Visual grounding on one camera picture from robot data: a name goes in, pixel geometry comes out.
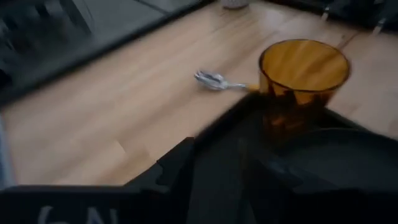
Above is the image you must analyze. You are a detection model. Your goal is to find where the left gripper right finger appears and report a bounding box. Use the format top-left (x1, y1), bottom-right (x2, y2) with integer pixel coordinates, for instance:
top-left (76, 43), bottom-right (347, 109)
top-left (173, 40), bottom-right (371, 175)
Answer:
top-left (244, 146), bottom-right (398, 224)

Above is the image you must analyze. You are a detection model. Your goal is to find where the spoon with yellow handle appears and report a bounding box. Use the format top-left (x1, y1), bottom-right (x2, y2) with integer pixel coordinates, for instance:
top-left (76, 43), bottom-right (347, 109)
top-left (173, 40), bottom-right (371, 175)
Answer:
top-left (193, 70), bottom-right (261, 93)

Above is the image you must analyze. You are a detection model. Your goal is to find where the green artificial potted plant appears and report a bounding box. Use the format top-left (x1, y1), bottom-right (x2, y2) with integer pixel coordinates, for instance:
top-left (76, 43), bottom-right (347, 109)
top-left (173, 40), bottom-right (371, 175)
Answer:
top-left (220, 0), bottom-right (249, 9)

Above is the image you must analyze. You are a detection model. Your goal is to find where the black rectangular tray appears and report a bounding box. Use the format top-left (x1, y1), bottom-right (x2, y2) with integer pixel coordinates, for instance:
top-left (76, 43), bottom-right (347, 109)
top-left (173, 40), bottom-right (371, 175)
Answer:
top-left (186, 91), bottom-right (398, 224)

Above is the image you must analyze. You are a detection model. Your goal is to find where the amber glass cup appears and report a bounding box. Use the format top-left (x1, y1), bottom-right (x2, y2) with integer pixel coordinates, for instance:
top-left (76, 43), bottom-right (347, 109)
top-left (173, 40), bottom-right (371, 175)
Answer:
top-left (257, 38), bottom-right (352, 150)

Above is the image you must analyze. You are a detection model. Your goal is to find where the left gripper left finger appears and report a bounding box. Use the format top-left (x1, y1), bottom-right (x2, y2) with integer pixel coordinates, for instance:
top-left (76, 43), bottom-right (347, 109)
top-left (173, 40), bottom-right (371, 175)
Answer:
top-left (0, 136), bottom-right (196, 224)

